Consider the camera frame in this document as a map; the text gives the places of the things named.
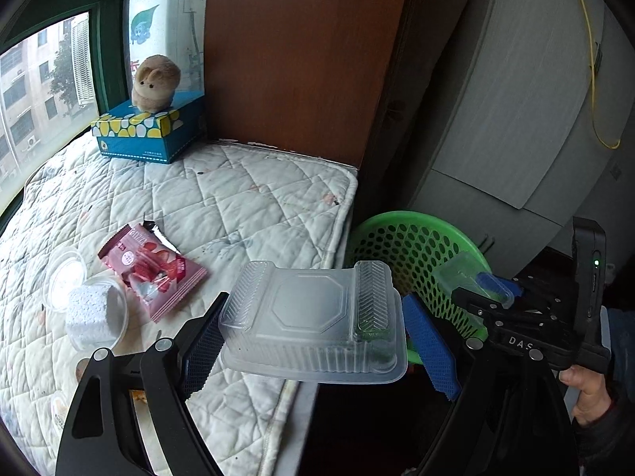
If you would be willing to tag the clear round plastic lid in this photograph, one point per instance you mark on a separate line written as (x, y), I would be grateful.
(62, 277)

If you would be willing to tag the small clear plastic container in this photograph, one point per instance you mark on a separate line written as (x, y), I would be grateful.
(456, 270)

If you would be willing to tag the blue dotted tissue box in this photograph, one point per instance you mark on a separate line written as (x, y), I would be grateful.
(144, 131)

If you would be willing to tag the clear plastic food tray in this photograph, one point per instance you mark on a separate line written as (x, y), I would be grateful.
(307, 322)

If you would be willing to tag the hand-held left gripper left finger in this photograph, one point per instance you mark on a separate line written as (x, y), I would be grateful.
(201, 352)

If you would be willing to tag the clear round plastic cup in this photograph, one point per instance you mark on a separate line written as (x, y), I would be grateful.
(116, 315)

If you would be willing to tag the grey wardrobe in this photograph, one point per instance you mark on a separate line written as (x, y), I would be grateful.
(521, 84)

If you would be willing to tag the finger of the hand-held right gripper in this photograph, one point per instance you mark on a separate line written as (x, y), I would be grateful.
(498, 285)
(471, 300)

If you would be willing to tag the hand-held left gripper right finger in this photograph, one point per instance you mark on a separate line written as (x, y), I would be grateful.
(429, 352)

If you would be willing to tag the brown wooden headboard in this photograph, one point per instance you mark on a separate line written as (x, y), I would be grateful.
(297, 54)

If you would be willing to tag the blue green window sticker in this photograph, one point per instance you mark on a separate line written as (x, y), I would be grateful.
(144, 25)

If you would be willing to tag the person's right hand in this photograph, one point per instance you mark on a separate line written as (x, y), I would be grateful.
(593, 396)

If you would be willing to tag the person's right forearm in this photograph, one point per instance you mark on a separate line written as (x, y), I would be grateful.
(603, 441)

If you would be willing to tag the white foam block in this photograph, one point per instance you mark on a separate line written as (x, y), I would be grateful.
(87, 315)

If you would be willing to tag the pink snack wrapper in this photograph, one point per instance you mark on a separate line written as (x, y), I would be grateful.
(149, 270)

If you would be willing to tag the beige plush toy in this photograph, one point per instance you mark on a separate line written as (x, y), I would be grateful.
(154, 84)

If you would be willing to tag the green plastic basket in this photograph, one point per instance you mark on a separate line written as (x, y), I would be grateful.
(421, 258)

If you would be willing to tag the white quilted mattress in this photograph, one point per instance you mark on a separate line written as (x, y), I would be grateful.
(223, 198)

